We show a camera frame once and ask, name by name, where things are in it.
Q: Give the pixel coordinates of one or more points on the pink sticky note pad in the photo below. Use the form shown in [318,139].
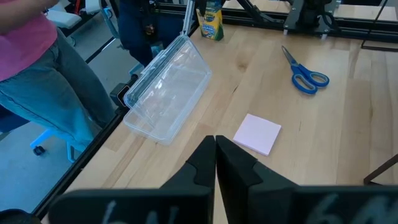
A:
[257,134]

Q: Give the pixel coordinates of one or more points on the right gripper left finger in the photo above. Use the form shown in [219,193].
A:
[186,202]

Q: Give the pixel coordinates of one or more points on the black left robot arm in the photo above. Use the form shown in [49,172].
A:
[311,15]

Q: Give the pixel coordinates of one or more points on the blue white office chair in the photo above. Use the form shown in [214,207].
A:
[12,121]

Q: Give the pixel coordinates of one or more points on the yellow green crayon box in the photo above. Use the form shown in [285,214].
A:
[211,25]

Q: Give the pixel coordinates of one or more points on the wooden shelf with black legs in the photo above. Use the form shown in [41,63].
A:
[367,180]

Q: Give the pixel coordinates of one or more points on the silver aluminium post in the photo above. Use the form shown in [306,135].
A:
[187,18]

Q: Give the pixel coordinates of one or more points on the clear plastic pencil case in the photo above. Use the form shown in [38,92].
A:
[168,93]

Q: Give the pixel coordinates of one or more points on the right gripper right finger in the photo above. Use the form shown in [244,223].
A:
[264,202]

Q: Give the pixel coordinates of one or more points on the black aluminium table frame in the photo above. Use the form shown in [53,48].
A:
[357,29]

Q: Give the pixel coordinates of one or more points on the black table-level camera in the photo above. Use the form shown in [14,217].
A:
[119,93]

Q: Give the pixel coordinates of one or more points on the person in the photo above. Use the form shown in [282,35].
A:
[37,77]
[133,31]

